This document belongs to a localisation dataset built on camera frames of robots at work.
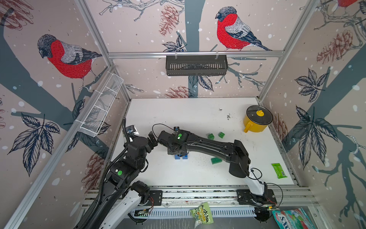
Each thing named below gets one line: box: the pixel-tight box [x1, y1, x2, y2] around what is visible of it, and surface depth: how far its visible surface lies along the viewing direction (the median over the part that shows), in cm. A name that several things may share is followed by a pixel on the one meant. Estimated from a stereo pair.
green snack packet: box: [189, 201, 214, 229], surface depth 70 cm
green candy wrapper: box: [271, 162, 288, 179], surface depth 84 cm
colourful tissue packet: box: [271, 207, 316, 229], surface depth 67 cm
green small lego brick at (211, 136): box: [207, 133, 215, 141], surface depth 97 cm
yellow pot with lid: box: [243, 104, 274, 133], surface depth 97 cm
